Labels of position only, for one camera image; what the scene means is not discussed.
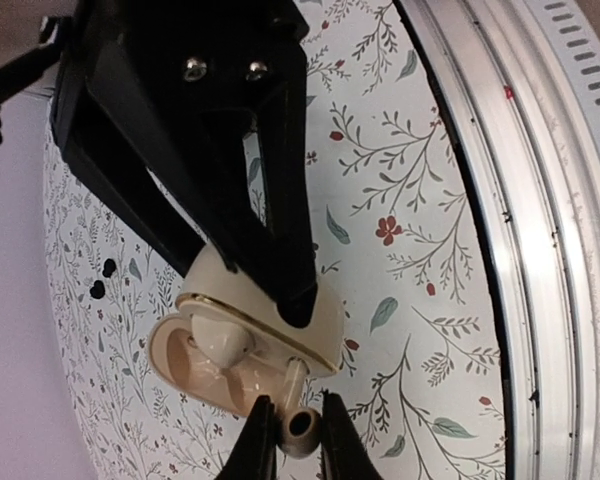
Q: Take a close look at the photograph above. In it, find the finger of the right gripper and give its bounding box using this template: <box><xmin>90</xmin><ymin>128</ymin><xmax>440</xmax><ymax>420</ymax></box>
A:
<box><xmin>252</xmin><ymin>54</ymin><xmax>319</xmax><ymax>331</ymax></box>

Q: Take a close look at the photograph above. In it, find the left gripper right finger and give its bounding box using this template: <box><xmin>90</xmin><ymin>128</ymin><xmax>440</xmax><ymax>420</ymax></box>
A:
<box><xmin>320</xmin><ymin>391</ymin><xmax>380</xmax><ymax>480</ymax></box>

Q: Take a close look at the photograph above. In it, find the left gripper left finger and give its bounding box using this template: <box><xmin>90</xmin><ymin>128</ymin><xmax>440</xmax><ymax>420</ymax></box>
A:
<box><xmin>215</xmin><ymin>395</ymin><xmax>277</xmax><ymax>480</ymax></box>

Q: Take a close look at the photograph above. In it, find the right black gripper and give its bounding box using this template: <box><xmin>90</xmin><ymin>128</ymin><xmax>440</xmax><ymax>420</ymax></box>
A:
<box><xmin>53</xmin><ymin>1</ymin><xmax>310</xmax><ymax>300</ymax></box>

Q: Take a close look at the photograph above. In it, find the cream wireless earbud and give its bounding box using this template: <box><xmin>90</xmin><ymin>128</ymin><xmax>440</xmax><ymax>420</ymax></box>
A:
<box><xmin>276</xmin><ymin>358</ymin><xmax>321</xmax><ymax>459</ymax></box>

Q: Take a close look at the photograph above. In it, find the white earbud charging case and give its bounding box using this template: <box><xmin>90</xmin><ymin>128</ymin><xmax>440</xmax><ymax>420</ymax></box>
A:
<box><xmin>147</xmin><ymin>245</ymin><xmax>345</xmax><ymax>416</ymax></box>

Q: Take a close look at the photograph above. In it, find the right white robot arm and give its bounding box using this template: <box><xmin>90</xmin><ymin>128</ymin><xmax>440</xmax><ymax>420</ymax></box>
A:
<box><xmin>0</xmin><ymin>1</ymin><xmax>318</xmax><ymax>328</ymax></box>

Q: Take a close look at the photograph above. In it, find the cream earbud in case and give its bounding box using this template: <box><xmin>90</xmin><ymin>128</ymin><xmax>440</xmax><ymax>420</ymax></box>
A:
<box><xmin>191</xmin><ymin>315</ymin><xmax>256</xmax><ymax>369</ymax></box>

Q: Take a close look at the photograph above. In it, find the black earbud far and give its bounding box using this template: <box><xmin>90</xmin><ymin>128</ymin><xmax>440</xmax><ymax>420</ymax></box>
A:
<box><xmin>102</xmin><ymin>258</ymin><xmax>117</xmax><ymax>278</ymax></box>

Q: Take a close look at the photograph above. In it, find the floral patterned table mat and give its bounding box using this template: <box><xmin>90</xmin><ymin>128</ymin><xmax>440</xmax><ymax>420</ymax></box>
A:
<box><xmin>44</xmin><ymin>1</ymin><xmax>506</xmax><ymax>479</ymax></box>

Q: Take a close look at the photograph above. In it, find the front aluminium rail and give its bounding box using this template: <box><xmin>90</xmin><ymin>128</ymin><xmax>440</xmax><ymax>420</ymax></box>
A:
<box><xmin>398</xmin><ymin>1</ymin><xmax>600</xmax><ymax>479</ymax></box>

